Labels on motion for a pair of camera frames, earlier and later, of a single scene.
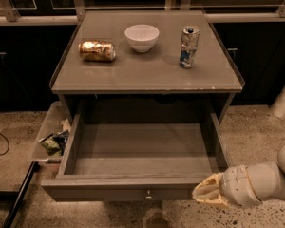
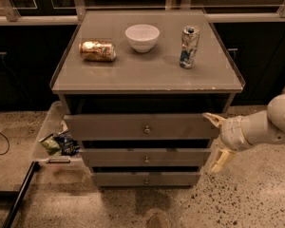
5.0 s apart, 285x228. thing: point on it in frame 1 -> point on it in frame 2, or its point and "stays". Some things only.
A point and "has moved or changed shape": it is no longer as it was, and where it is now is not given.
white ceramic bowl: (142, 37) stays
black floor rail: (20, 195) stays
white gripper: (235, 184) -> (232, 133)
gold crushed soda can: (97, 50) stays
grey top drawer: (137, 157) has moved or changed shape
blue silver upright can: (189, 43) stays
